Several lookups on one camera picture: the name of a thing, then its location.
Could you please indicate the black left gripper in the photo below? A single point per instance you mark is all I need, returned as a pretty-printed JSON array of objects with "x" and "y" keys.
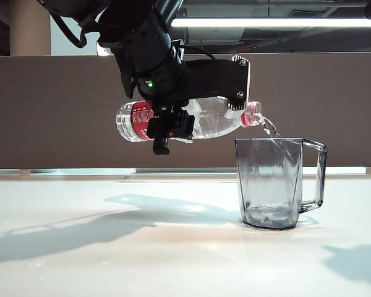
[{"x": 164, "y": 89}]

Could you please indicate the clear water bottle red label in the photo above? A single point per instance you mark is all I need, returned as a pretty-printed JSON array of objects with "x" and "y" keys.
[{"x": 216, "y": 123}]

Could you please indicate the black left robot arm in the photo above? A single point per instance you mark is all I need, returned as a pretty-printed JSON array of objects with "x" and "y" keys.
[{"x": 142, "y": 37}]

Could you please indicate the small white grey sign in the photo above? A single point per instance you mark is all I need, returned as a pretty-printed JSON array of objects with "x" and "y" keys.
[{"x": 100, "y": 51}]

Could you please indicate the grey transparent plastic cup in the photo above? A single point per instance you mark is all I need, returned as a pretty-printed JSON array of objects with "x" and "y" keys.
[{"x": 266, "y": 185}]

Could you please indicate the brown desk partition panel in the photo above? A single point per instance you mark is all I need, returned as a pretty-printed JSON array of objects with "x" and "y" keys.
[{"x": 296, "y": 92}]

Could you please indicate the long ceiling light strip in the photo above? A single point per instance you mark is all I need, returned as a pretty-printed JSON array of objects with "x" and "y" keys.
[{"x": 266, "y": 22}]

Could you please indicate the beige round pillar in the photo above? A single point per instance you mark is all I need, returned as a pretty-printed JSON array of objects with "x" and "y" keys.
[{"x": 29, "y": 31}]

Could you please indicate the black wrist camera with heatsink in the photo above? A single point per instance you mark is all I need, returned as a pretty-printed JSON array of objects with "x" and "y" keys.
[{"x": 216, "y": 80}]

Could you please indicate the beige partition bracket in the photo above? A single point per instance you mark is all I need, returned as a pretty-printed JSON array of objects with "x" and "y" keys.
[
  {"x": 25, "y": 172},
  {"x": 370, "y": 170}
]

